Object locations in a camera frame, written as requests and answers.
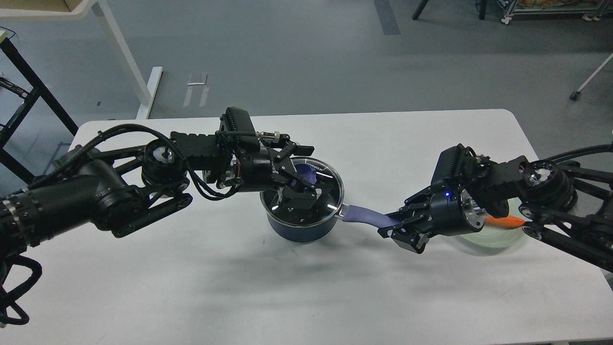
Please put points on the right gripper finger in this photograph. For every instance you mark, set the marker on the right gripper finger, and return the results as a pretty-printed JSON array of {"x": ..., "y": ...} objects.
[
  {"x": 413, "y": 215},
  {"x": 411, "y": 237}
]

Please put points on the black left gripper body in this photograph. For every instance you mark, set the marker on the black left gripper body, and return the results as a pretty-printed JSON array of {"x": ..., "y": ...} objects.
[{"x": 255, "y": 169}]

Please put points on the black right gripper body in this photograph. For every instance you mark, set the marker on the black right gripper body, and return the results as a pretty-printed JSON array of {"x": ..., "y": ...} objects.
[{"x": 449, "y": 214}]

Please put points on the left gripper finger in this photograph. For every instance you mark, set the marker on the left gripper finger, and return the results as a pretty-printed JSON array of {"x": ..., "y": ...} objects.
[
  {"x": 281, "y": 148},
  {"x": 296, "y": 195}
]

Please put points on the glass pot lid blue knob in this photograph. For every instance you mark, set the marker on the glass pot lid blue knob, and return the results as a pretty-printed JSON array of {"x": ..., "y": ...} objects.
[{"x": 328, "y": 180}]

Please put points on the dark blue saucepan purple handle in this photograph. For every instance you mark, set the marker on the dark blue saucepan purple handle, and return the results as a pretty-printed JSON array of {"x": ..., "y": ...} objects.
[{"x": 306, "y": 225}]

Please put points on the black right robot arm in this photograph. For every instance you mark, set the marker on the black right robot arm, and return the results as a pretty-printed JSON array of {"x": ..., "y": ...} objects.
[{"x": 563, "y": 206}]

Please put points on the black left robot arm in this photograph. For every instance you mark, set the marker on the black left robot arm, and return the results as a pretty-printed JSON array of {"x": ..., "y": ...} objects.
[{"x": 130, "y": 176}]

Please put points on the pale green plate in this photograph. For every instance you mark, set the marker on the pale green plate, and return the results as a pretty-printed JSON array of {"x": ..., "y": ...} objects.
[{"x": 492, "y": 237}]

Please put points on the orange toy carrot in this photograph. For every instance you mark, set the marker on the orange toy carrot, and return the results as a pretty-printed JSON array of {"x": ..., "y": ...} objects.
[{"x": 509, "y": 222}]

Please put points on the white stand leg with foot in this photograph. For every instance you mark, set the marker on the white stand leg with foot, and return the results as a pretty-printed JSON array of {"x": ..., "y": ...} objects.
[{"x": 575, "y": 95}]

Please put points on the metal wheeled cart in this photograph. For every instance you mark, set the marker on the metal wheeled cart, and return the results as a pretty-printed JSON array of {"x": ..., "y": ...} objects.
[{"x": 587, "y": 10}]

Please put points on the black metal rack frame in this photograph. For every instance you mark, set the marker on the black metal rack frame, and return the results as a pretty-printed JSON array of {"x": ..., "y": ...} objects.
[{"x": 39, "y": 91}]

